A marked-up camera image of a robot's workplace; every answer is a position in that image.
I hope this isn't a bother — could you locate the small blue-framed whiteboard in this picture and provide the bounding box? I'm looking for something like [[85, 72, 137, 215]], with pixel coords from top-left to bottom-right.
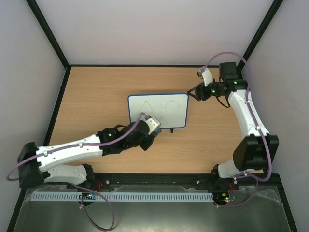
[[127, 93, 189, 129]]

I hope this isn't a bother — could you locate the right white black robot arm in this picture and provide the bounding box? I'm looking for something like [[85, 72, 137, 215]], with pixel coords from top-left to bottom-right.
[[187, 62, 279, 189]]

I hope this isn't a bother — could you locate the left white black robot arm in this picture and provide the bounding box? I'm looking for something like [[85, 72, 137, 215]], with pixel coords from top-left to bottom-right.
[[17, 118, 161, 189]]

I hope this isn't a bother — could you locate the left controller circuit board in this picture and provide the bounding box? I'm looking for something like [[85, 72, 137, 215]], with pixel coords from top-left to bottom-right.
[[78, 192, 100, 200]]

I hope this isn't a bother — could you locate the controller circuit board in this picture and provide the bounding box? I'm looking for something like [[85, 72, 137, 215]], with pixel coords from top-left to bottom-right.
[[213, 192, 236, 203], [78, 192, 100, 200]]

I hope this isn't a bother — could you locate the right controller circuit board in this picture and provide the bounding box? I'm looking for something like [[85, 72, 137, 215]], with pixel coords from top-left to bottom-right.
[[213, 192, 236, 203]]

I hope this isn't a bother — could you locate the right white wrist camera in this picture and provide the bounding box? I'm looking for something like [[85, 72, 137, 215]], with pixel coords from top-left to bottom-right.
[[197, 68, 213, 87]]

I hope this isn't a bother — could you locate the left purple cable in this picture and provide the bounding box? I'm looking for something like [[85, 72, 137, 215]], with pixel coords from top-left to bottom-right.
[[6, 114, 150, 230]]

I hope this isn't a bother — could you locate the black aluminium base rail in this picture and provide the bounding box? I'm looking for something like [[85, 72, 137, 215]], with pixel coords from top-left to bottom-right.
[[25, 172, 282, 191]]

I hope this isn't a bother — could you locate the light blue slotted cable duct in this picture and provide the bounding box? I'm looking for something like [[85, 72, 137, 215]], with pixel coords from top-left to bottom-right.
[[30, 192, 213, 203]]

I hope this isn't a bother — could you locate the right black frame post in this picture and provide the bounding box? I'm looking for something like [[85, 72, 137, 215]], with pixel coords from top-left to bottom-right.
[[242, 0, 284, 61]]

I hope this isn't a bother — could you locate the black frame post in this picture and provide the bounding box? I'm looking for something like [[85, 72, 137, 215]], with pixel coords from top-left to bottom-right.
[[242, 0, 284, 61], [26, 0, 70, 71]]

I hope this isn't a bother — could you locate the left black frame post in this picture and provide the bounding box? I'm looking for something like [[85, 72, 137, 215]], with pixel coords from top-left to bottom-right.
[[26, 0, 70, 71]]

